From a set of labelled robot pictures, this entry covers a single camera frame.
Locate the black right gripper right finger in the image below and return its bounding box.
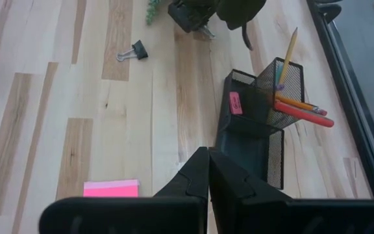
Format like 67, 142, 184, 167
208, 148, 374, 234

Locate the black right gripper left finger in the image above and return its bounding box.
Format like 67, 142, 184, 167
39, 146, 210, 234

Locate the potted green succulent plant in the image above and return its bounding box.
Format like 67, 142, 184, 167
145, 0, 162, 26

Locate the small black binder clip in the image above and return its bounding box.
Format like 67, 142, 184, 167
116, 39, 149, 62

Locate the black mesh desk organizer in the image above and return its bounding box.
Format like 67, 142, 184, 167
215, 57, 305, 191

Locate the pink eraser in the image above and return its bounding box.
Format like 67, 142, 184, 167
228, 91, 244, 116

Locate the yellow pencil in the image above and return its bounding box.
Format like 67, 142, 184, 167
277, 27, 299, 88

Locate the teal pen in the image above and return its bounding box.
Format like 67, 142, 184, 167
275, 63, 284, 86

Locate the red pen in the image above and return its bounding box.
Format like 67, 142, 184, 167
273, 99, 335, 128

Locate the orange pencil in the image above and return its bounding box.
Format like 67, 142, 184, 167
274, 94, 329, 117

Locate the pink sticky note pad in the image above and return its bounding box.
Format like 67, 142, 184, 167
82, 179, 140, 198

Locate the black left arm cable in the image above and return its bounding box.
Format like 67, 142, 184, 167
241, 22, 255, 52

